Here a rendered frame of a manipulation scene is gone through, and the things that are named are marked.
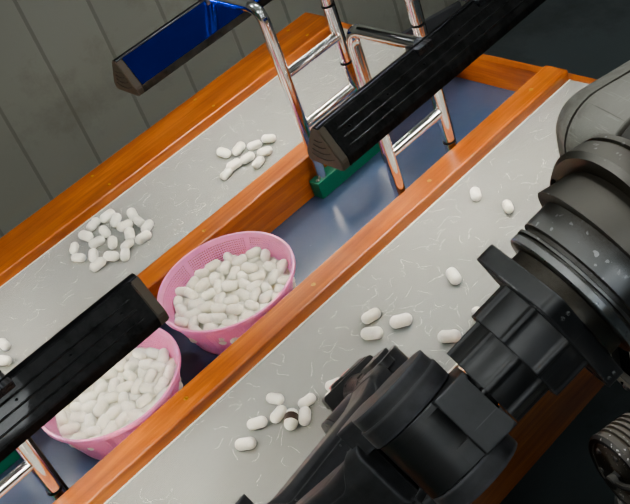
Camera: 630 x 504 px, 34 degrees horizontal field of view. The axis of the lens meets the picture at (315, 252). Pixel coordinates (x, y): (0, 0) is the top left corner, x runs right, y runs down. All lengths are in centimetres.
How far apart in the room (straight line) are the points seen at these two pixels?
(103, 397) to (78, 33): 179
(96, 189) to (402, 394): 164
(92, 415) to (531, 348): 119
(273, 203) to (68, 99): 149
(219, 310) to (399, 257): 34
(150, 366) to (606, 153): 123
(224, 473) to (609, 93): 98
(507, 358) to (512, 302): 4
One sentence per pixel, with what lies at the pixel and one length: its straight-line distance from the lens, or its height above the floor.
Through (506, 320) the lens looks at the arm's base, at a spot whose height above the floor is 139.
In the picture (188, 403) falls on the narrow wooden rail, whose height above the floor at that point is 77.
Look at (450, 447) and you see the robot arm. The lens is 78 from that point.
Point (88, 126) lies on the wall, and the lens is 355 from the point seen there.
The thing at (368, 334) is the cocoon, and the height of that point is 76.
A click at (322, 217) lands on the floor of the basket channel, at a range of 212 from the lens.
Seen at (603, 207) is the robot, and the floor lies 145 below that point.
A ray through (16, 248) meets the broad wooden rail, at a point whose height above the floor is 76.
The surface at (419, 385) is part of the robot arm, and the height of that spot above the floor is 136.
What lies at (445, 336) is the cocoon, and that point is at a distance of 166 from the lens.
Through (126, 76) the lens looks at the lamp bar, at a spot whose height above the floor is 108.
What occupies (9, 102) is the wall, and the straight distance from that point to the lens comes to 345.
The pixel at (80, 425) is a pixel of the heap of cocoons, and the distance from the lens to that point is 186.
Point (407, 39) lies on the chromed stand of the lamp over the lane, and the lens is 169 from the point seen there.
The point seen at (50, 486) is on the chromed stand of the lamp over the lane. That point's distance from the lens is 170.
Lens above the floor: 192
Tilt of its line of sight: 38 degrees down
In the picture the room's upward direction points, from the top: 22 degrees counter-clockwise
